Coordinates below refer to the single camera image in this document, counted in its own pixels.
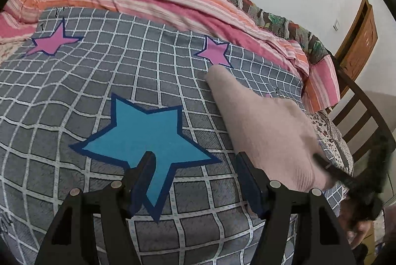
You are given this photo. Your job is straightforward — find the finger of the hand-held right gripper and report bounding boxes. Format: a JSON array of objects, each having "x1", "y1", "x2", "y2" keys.
[{"x1": 314, "y1": 154, "x2": 353, "y2": 188}]

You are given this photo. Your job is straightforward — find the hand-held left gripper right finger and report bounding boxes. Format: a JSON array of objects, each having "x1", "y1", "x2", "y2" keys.
[{"x1": 236, "y1": 151, "x2": 355, "y2": 265}]

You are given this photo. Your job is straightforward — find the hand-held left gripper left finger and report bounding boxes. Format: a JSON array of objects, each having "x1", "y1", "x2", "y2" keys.
[{"x1": 35, "y1": 151, "x2": 156, "y2": 265}]

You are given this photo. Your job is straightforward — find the pink knit sweater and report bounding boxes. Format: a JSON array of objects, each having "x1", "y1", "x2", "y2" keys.
[{"x1": 206, "y1": 65, "x2": 338, "y2": 219}]

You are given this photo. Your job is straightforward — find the person's right hand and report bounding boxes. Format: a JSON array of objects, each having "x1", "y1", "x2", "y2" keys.
[{"x1": 339, "y1": 202, "x2": 375, "y2": 247}]

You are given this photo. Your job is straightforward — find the grey checked blanket with stars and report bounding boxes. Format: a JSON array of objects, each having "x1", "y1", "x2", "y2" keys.
[{"x1": 0, "y1": 7, "x2": 347, "y2": 265}]

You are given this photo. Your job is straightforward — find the brown wooden door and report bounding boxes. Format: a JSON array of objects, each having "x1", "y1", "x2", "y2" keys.
[{"x1": 334, "y1": 0, "x2": 379, "y2": 83}]

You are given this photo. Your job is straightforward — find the dark floral patterned quilt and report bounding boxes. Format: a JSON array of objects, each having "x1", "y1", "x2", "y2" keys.
[{"x1": 105, "y1": 0, "x2": 333, "y2": 65}]

